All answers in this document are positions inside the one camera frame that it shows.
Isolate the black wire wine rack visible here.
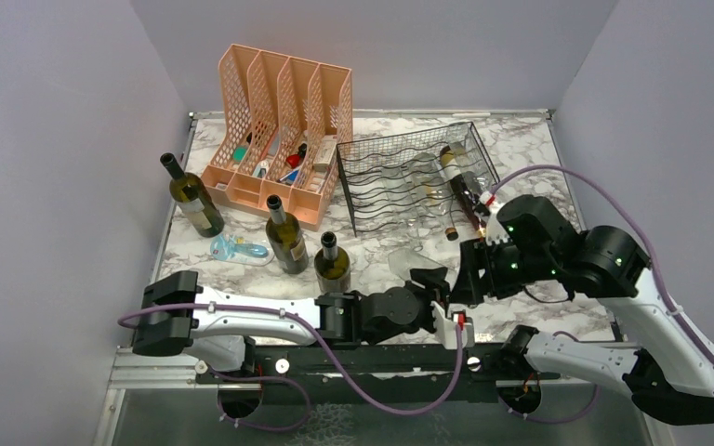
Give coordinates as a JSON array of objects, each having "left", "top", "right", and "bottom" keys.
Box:
[{"left": 337, "top": 122, "right": 499, "bottom": 236}]

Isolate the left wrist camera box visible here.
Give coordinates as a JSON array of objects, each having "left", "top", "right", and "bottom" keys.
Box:
[{"left": 431, "top": 302, "right": 475, "bottom": 350}]

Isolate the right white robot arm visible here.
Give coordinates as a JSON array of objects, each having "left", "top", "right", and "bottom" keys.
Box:
[{"left": 448, "top": 194, "right": 714, "bottom": 426}]

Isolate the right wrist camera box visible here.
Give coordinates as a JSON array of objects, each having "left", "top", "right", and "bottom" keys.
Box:
[{"left": 474, "top": 191, "right": 503, "bottom": 224}]

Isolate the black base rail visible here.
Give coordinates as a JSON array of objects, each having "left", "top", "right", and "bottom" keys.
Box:
[{"left": 195, "top": 343, "right": 531, "bottom": 405}]

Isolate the small white box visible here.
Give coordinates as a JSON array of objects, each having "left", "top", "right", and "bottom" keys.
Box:
[{"left": 312, "top": 135, "right": 337, "bottom": 173}]

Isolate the red wine gold cap bottle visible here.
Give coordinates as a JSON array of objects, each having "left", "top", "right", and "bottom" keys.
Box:
[{"left": 439, "top": 145, "right": 491, "bottom": 238}]

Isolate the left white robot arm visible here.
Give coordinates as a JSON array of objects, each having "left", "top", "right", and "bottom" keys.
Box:
[{"left": 119, "top": 270, "right": 472, "bottom": 382}]

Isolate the green bottle brown label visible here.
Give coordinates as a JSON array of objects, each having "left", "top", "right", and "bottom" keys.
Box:
[{"left": 265, "top": 194, "right": 309, "bottom": 274}]

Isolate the clear glass bottle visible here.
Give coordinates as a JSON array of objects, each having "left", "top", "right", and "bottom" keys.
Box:
[
  {"left": 388, "top": 248, "right": 449, "bottom": 281},
  {"left": 355, "top": 197, "right": 394, "bottom": 241}
]

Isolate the blue item in blister pack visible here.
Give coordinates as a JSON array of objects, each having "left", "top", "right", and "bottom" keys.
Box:
[{"left": 209, "top": 233, "right": 274, "bottom": 267}]

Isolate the teal small item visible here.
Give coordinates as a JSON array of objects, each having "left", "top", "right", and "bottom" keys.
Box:
[{"left": 231, "top": 145, "right": 249, "bottom": 164}]

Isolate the peach plastic file organizer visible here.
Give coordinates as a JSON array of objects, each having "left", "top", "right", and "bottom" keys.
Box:
[{"left": 203, "top": 44, "right": 353, "bottom": 230}]

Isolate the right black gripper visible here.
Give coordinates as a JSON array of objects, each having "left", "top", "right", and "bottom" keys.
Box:
[{"left": 449, "top": 232, "right": 559, "bottom": 303}]

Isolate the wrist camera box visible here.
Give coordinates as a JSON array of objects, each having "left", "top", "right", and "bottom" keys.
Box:
[
  {"left": 431, "top": 302, "right": 475, "bottom": 350},
  {"left": 474, "top": 191, "right": 503, "bottom": 224}
]

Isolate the green bottle cream label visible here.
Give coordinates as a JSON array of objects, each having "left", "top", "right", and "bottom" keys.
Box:
[{"left": 160, "top": 152, "right": 225, "bottom": 238}]

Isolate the clear bottle black cap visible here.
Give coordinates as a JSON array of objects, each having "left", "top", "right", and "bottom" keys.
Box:
[{"left": 408, "top": 152, "right": 458, "bottom": 242}]

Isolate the red small item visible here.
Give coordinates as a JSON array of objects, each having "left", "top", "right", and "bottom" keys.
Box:
[{"left": 285, "top": 143, "right": 308, "bottom": 169}]

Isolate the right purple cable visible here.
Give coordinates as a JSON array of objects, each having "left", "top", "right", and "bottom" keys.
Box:
[{"left": 491, "top": 164, "right": 714, "bottom": 410}]

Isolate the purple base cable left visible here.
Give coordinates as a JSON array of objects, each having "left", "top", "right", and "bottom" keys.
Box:
[{"left": 208, "top": 369, "right": 312, "bottom": 433}]

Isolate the green bottle tan label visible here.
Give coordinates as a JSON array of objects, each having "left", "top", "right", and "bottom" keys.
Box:
[{"left": 314, "top": 231, "right": 351, "bottom": 294}]

